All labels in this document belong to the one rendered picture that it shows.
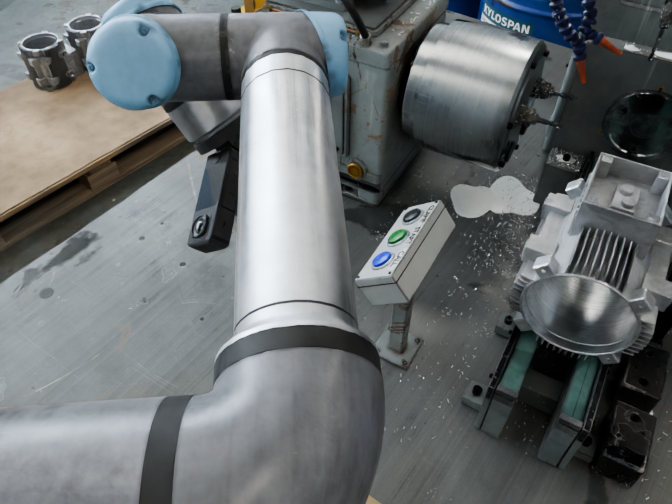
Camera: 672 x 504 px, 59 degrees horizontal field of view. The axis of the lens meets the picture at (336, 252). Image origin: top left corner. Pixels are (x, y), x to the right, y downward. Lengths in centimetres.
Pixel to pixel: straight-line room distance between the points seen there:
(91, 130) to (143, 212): 151
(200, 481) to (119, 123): 259
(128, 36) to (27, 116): 251
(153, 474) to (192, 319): 85
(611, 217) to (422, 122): 42
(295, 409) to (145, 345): 83
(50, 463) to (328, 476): 12
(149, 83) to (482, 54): 71
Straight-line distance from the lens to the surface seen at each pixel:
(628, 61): 123
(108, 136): 275
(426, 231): 85
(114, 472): 28
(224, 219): 63
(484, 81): 109
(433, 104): 111
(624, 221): 86
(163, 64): 52
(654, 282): 89
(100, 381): 109
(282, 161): 41
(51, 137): 284
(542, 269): 84
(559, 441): 94
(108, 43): 53
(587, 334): 96
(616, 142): 130
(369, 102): 115
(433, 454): 97
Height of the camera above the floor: 168
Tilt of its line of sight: 47 degrees down
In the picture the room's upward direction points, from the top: straight up
